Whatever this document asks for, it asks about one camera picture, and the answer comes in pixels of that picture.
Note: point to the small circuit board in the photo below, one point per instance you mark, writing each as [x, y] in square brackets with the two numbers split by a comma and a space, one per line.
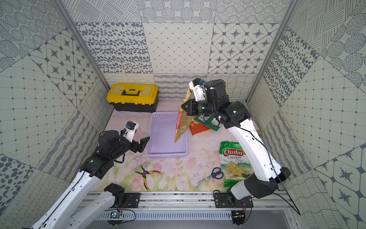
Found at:
[115, 218]
[238, 218]

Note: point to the aluminium mounting rail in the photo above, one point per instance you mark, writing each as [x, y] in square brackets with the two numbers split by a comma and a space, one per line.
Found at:
[203, 200]

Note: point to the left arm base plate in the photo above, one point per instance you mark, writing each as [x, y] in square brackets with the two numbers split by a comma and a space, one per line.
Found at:
[128, 199]

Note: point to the dark green striped snack bag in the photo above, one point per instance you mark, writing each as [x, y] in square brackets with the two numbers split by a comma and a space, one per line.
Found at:
[208, 121]

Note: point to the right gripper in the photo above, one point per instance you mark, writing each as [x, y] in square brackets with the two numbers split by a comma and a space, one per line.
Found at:
[190, 111]

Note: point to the blue handled scissors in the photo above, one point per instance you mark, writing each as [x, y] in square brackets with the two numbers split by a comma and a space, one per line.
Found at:
[216, 173]

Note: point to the green Chuba cassava chips bag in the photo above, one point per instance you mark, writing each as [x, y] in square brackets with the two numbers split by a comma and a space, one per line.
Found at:
[234, 163]

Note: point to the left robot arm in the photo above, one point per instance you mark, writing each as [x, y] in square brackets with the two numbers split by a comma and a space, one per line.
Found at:
[61, 215]

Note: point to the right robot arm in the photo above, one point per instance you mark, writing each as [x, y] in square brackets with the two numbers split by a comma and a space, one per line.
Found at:
[267, 172]

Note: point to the beige red cassava chips bag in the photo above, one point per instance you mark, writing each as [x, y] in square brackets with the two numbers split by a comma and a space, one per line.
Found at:
[196, 128]

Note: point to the lilac plastic basket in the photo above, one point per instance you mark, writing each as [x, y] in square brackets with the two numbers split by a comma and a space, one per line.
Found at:
[162, 134]

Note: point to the yellow handled pliers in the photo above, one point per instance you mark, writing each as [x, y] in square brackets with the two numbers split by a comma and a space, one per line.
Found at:
[144, 174]

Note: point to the yellow and black toolbox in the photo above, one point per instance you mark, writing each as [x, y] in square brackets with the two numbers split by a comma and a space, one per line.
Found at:
[133, 97]

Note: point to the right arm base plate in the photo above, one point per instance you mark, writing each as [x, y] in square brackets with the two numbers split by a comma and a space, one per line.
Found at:
[225, 200]

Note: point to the white slotted cable duct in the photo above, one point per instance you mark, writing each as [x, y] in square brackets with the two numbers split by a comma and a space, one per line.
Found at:
[171, 215]

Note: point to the red gold chips bag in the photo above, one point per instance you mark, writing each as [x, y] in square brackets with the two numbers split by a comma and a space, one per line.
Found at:
[183, 123]

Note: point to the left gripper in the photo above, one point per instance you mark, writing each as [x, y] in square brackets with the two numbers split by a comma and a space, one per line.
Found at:
[136, 145]

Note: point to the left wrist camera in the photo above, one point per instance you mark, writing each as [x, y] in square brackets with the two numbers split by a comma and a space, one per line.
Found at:
[130, 130]

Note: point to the left small circuit board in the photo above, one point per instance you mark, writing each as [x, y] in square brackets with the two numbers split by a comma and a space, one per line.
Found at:
[115, 218]

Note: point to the right small circuit board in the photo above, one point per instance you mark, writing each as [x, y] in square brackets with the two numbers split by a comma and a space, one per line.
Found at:
[238, 218]

